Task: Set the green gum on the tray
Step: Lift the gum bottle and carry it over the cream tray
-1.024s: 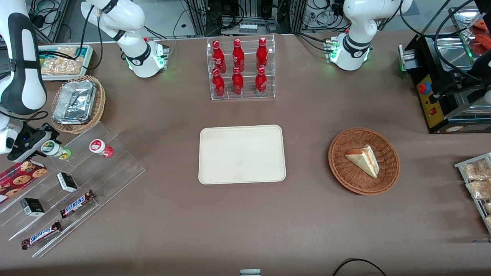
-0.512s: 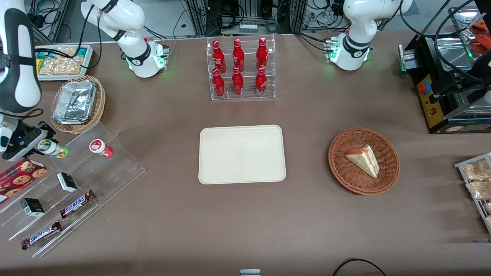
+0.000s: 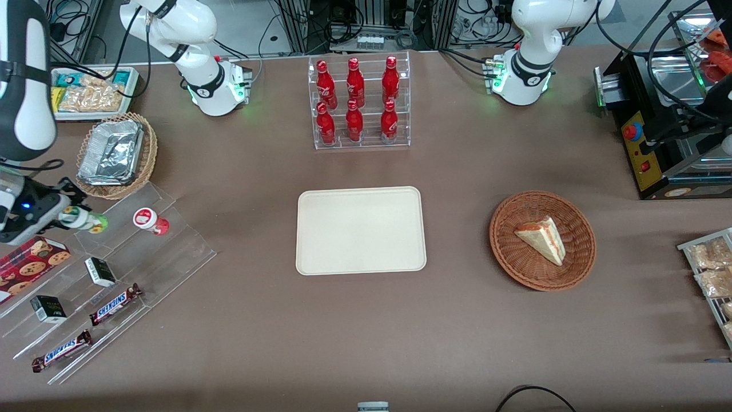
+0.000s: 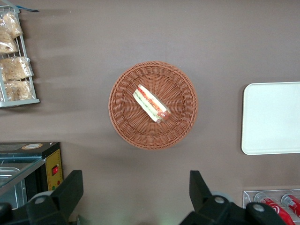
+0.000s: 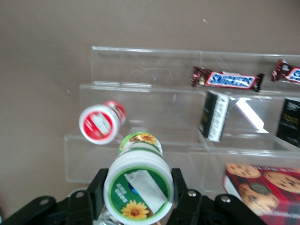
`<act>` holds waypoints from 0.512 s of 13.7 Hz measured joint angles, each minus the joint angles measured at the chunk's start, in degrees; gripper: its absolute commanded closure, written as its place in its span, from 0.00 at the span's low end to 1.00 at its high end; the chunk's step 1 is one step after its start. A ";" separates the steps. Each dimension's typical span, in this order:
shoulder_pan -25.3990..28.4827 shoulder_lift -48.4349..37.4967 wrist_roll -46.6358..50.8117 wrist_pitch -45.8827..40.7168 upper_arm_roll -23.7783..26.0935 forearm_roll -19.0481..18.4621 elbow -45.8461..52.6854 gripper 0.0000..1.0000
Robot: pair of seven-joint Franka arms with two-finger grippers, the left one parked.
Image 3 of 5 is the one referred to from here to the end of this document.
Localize clear acrylic stepped display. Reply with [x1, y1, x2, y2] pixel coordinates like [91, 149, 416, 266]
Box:
[0, 182, 217, 386]

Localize light tan wicker basket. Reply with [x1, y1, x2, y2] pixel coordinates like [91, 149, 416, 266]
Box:
[75, 112, 159, 201]

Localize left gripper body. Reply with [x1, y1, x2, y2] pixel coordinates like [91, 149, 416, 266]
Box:
[662, 110, 732, 147]

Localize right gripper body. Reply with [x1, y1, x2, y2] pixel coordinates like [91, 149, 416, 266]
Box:
[0, 191, 69, 247]

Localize clear cracker bag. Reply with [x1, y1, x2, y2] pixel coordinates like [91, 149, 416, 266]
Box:
[59, 85, 125, 113]
[80, 69, 116, 88]

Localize white rectangular snack bin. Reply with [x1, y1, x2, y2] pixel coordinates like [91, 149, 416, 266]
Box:
[49, 66, 141, 122]

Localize brown round wicker basket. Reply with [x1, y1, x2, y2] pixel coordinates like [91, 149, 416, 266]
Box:
[489, 190, 597, 292]

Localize beige plastic tray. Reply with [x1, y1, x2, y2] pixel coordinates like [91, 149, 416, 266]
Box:
[296, 186, 428, 276]

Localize green gum bottle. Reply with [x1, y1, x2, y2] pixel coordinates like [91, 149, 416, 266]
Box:
[60, 206, 109, 235]

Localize red gum bottle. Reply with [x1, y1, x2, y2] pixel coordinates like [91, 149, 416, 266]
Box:
[133, 207, 170, 236]

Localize red cola bottle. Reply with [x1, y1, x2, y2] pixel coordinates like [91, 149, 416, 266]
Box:
[316, 60, 339, 110]
[346, 57, 366, 109]
[381, 56, 400, 106]
[316, 102, 337, 146]
[380, 100, 399, 144]
[345, 100, 365, 143]

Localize red plaid cookie box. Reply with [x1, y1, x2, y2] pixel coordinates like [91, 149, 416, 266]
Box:
[0, 235, 72, 304]

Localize clear acrylic bottle rack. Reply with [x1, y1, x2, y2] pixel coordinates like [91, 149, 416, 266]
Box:
[308, 50, 412, 151]

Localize small black box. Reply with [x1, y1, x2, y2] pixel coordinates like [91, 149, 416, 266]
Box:
[30, 295, 68, 325]
[84, 256, 117, 288]

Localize black floor cable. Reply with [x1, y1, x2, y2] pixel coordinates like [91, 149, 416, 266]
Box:
[494, 385, 579, 412]

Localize wrapped sandwich wedge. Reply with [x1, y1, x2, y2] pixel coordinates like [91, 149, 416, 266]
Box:
[514, 216, 567, 267]

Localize black steel conveyor machine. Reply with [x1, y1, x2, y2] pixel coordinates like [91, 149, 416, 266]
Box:
[594, 9, 732, 201]

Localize snickers chocolate bar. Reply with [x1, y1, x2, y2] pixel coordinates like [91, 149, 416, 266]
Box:
[31, 329, 93, 374]
[89, 283, 144, 327]

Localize metal wire tray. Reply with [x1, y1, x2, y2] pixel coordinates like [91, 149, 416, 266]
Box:
[677, 227, 732, 351]

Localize stacked aluminium foil trays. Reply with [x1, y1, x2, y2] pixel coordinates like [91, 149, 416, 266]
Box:
[77, 119, 145, 187]

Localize clear bag of crackers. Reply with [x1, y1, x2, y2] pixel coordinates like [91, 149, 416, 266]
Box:
[694, 268, 732, 299]
[686, 237, 732, 271]

